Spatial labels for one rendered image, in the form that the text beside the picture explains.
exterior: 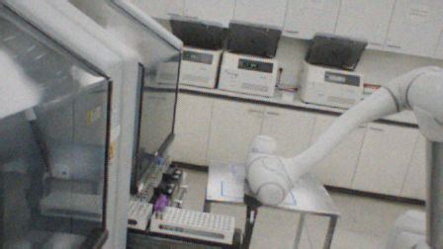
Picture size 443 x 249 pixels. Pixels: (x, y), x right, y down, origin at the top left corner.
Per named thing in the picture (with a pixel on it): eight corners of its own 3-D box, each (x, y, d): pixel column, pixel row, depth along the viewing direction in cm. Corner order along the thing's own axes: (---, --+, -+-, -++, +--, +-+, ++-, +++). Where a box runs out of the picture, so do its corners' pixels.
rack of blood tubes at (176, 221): (148, 234, 126) (150, 218, 124) (156, 219, 136) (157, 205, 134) (230, 247, 125) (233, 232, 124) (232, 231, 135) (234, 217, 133)
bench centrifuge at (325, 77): (302, 103, 346) (316, 31, 326) (295, 91, 405) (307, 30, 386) (359, 112, 344) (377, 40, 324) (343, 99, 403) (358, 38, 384)
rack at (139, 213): (63, 219, 127) (63, 205, 125) (76, 206, 137) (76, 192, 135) (144, 233, 126) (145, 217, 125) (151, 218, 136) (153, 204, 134)
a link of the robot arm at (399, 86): (376, 79, 119) (396, 87, 106) (426, 54, 118) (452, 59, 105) (388, 112, 123) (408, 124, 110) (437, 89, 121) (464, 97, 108)
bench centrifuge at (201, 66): (158, 81, 350) (163, 14, 332) (173, 73, 409) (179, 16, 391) (213, 90, 347) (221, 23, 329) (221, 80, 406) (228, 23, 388)
